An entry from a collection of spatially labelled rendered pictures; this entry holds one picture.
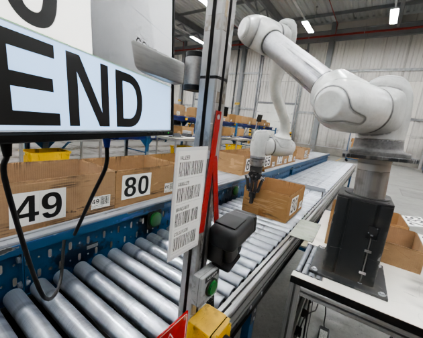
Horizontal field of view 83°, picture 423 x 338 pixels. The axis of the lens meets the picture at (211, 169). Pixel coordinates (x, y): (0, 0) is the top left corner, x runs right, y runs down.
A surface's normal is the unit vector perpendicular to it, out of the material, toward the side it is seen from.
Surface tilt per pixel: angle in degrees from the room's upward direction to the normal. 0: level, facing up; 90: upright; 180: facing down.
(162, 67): 90
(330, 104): 95
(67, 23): 86
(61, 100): 86
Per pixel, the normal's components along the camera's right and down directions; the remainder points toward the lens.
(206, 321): 0.11, -0.98
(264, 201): -0.56, 0.11
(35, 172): 0.82, 0.18
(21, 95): 0.97, 0.08
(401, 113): 0.43, 0.19
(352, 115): 0.07, 0.64
